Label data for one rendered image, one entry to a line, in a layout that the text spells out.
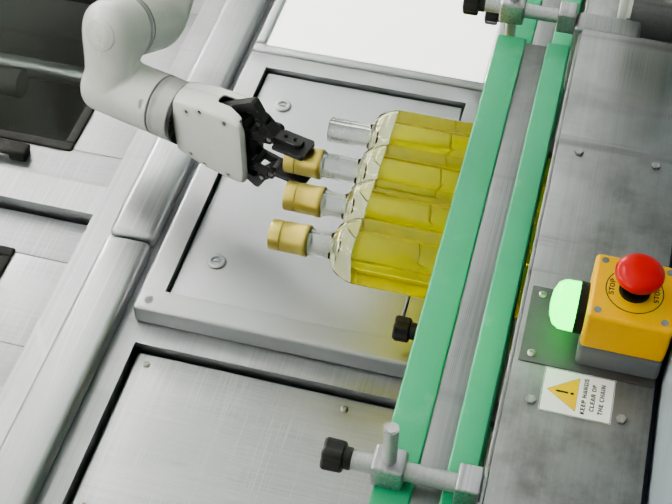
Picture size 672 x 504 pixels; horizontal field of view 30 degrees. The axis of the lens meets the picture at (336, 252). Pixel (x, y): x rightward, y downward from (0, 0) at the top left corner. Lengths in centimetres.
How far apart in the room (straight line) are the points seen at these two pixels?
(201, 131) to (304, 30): 39
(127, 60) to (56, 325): 32
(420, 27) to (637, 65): 52
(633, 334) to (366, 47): 84
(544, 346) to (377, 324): 39
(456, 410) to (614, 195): 28
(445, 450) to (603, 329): 16
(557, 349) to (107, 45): 67
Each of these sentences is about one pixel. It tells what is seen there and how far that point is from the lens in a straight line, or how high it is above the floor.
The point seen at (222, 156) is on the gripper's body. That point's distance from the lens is 148.
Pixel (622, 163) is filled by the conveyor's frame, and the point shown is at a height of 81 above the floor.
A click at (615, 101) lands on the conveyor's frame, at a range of 132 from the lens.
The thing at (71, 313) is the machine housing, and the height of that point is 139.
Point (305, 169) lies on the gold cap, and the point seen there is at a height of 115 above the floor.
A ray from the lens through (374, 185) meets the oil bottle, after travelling 138.
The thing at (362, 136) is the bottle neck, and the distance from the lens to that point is 146.
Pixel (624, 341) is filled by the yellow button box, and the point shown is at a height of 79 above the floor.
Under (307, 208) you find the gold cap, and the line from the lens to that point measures 139.
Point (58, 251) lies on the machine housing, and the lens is 161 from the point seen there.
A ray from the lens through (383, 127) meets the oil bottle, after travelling 145.
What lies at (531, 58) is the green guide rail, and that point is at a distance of 139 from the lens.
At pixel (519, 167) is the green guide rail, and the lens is 126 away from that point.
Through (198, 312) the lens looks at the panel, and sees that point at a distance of 146.
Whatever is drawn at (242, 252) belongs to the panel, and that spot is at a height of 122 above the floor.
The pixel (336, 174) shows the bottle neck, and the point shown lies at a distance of 143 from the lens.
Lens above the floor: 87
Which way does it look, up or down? 9 degrees up
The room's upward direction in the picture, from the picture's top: 79 degrees counter-clockwise
